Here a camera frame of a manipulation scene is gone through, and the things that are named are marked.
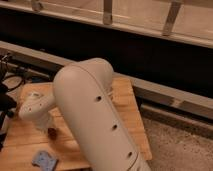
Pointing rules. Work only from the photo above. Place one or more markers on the metal bracket right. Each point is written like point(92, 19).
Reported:
point(171, 17)

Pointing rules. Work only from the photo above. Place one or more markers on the metal bracket middle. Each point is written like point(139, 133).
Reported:
point(107, 12)

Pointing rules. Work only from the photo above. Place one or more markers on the small dark red pepper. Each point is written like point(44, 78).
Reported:
point(52, 133)

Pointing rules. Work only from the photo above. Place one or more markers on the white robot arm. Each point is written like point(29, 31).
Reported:
point(81, 91)

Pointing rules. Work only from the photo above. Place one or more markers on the blue cloth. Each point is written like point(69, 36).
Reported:
point(44, 161)

